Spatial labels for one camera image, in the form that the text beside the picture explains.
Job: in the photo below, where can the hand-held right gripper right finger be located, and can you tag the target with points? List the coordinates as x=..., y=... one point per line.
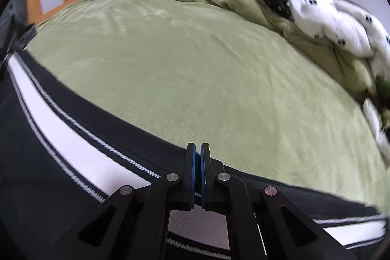
x=203, y=177

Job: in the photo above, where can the green fleece bed cover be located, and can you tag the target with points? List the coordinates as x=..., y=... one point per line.
x=182, y=65

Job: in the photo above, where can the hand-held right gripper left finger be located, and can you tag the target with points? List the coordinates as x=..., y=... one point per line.
x=190, y=177

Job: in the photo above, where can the black pants with white stripes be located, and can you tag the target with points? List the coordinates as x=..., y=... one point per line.
x=30, y=156

